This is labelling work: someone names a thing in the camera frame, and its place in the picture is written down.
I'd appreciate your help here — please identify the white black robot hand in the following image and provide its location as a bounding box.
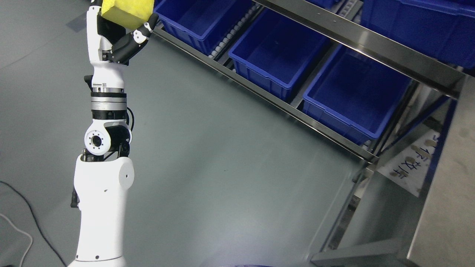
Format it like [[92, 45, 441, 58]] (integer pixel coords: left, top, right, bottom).
[[84, 0, 159, 94]]

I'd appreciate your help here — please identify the yellow foam block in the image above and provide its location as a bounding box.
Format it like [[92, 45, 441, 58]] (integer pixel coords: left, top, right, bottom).
[[101, 0, 155, 29]]

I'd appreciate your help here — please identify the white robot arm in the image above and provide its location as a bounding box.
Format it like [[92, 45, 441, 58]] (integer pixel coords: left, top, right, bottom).
[[70, 83, 134, 267]]

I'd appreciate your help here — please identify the metal shelf rack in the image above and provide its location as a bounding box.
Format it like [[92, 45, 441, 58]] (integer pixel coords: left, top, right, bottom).
[[154, 0, 474, 164]]

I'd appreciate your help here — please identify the blue bin lower far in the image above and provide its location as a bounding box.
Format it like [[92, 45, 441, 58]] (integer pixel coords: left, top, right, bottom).
[[154, 0, 254, 56]]

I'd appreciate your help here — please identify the blue bin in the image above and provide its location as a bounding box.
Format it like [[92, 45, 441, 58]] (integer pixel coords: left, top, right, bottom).
[[360, 0, 475, 69], [302, 44, 411, 146], [228, 9, 331, 101], [154, 0, 254, 56]]

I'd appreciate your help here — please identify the blue bin lower left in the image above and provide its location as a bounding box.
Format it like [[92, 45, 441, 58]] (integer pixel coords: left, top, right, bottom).
[[228, 9, 331, 101]]

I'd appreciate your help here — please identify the blue bin lower right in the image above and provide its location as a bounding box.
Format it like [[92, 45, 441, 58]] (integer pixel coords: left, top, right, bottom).
[[302, 44, 411, 146]]

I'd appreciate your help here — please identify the paper label with writing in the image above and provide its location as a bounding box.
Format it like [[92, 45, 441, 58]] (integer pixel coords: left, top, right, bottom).
[[377, 129, 440, 197]]

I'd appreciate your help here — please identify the blue bin upper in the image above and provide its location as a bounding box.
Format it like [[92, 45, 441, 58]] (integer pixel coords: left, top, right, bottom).
[[360, 0, 475, 69]]

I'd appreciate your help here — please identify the stainless steel table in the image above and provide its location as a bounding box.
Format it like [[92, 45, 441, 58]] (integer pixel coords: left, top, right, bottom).
[[311, 75, 475, 267]]

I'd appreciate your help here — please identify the black floor cable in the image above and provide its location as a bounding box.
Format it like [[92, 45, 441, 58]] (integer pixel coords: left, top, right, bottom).
[[0, 180, 67, 267]]

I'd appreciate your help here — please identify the white floor cable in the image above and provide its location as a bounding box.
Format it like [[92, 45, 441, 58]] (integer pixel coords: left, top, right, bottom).
[[0, 213, 34, 267]]

